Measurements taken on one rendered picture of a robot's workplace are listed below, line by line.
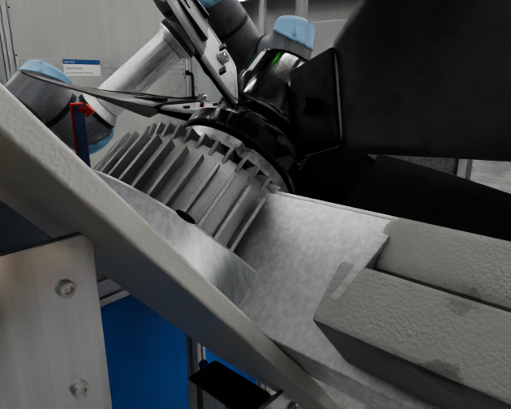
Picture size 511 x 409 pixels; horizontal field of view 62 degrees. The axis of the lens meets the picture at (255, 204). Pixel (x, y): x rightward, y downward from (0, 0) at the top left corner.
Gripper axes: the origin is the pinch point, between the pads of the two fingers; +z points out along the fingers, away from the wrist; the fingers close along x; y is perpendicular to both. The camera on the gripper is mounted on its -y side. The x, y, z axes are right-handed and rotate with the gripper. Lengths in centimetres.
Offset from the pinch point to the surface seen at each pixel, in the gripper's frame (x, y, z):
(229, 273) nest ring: 28.4, 39.6, 0.4
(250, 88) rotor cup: 17.5, 29.4, -15.8
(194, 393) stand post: 16.8, 28.4, 18.3
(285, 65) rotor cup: 19.2, 26.5, -19.2
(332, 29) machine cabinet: -323, -493, -252
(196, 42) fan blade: 18.4, 38.1, -17.3
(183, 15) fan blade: 18.0, 39.7, -19.1
